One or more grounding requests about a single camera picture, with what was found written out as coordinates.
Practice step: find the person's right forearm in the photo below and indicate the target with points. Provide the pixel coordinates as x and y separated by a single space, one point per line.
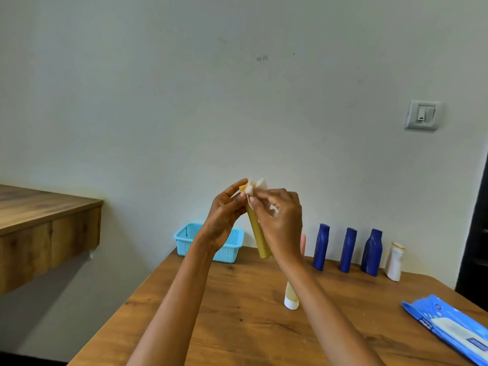
328 320

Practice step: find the person's right hand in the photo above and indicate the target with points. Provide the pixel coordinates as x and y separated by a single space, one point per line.
282 224

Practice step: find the slim dark blue bottle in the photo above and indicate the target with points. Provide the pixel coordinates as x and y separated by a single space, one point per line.
321 247
347 251

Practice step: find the pink bottle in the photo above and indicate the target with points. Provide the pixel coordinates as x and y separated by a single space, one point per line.
303 245

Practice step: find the blue wet wipes pack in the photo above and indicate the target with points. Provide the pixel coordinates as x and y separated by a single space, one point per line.
438 320

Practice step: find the person's left hand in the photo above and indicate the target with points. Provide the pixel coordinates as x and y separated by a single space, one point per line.
221 217

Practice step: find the wide dark blue bottle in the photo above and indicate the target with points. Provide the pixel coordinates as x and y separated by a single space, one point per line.
371 255

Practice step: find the wooden side desk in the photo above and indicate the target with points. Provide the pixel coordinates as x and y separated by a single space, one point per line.
38 232

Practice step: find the wooden table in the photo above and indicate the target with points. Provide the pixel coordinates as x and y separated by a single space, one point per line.
236 327

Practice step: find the beige bottle with white cap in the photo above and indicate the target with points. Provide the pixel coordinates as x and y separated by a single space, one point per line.
291 302

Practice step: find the person's left forearm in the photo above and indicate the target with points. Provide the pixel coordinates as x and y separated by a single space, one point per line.
175 308

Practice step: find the black door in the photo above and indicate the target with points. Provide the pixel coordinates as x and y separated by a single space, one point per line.
474 263

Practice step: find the yellow bottle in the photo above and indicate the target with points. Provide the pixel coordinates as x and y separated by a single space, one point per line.
262 245

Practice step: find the light blue plastic basket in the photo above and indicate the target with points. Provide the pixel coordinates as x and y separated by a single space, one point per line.
228 247

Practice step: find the grey wall light switch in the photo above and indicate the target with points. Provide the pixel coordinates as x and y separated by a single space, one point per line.
422 115

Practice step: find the white wipe cloth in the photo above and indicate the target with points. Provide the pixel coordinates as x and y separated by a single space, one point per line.
256 184

